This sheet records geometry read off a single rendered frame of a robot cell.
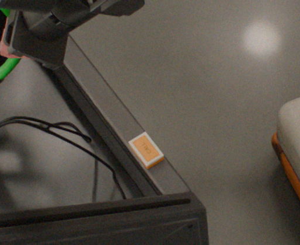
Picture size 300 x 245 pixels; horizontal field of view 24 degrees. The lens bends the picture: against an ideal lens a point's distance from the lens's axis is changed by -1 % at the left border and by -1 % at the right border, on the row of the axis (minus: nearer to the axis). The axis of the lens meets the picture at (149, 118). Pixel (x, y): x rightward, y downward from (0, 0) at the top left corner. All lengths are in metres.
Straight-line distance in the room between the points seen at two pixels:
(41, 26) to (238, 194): 1.38
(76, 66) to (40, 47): 0.37
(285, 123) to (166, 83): 0.54
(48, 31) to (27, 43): 0.03
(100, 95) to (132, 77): 1.20
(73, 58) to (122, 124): 0.16
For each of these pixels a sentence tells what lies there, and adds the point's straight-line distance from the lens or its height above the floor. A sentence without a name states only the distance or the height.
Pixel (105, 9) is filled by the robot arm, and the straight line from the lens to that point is 0.66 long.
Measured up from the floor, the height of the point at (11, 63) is 1.18.
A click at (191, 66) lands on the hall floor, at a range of 2.32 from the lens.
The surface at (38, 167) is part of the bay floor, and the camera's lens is 1.20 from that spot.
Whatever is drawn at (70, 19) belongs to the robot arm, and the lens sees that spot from 0.73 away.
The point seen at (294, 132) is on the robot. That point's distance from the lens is 1.86.
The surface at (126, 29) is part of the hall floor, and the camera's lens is 2.44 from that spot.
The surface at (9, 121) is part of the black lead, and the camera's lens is 1.03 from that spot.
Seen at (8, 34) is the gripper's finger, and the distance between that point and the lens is 0.79.
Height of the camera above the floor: 1.84
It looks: 56 degrees down
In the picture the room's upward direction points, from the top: 11 degrees counter-clockwise
